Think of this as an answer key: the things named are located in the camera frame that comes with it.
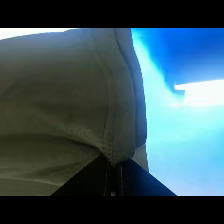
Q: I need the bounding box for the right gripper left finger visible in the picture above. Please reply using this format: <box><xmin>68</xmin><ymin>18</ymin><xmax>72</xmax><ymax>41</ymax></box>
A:
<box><xmin>50</xmin><ymin>153</ymin><xmax>114</xmax><ymax>197</ymax></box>

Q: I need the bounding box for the olive grey shirt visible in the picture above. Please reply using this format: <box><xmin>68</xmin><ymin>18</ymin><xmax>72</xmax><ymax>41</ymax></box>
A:
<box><xmin>0</xmin><ymin>27</ymin><xmax>150</xmax><ymax>197</ymax></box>

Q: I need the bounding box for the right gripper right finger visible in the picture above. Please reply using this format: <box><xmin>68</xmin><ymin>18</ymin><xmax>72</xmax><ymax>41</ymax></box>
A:
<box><xmin>114</xmin><ymin>158</ymin><xmax>177</xmax><ymax>197</ymax></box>

